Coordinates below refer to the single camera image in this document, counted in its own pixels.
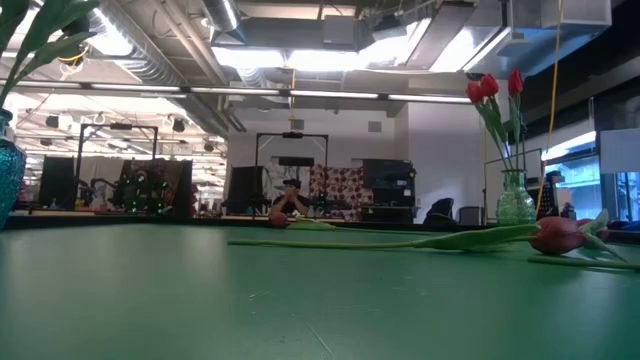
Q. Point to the green glass vase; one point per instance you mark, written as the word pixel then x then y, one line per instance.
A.
pixel 515 205

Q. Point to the black artificial tulip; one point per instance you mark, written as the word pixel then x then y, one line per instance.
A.
pixel 50 17
pixel 60 44

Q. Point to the blue glass vase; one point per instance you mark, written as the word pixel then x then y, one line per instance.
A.
pixel 10 175

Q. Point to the red patterned panel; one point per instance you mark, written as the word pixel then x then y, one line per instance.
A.
pixel 345 187

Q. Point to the person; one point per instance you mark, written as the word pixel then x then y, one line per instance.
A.
pixel 291 202

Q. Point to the black equipment shelf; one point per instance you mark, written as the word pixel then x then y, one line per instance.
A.
pixel 390 185

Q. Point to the black screen panel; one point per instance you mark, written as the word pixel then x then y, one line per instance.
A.
pixel 245 187

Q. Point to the long light bar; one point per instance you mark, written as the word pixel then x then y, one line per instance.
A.
pixel 330 94

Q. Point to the green table mat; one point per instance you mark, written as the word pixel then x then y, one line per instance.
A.
pixel 300 300

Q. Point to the black office chair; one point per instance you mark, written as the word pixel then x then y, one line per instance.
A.
pixel 440 210

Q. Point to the grey bin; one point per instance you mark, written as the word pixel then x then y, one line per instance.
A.
pixel 471 216

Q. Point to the distant robot station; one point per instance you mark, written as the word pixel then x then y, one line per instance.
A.
pixel 150 190

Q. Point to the black rack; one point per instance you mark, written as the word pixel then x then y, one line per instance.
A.
pixel 547 200

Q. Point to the black monitor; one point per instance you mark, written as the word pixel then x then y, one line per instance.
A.
pixel 57 180

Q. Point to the black rig frame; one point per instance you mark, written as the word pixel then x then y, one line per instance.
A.
pixel 292 135
pixel 120 126

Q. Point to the silver ventilation duct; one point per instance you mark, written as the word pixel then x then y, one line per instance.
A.
pixel 150 65

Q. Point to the ceiling mounted camera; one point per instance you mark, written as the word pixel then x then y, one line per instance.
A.
pixel 80 52

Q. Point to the white wall panel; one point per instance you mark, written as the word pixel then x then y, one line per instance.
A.
pixel 620 150

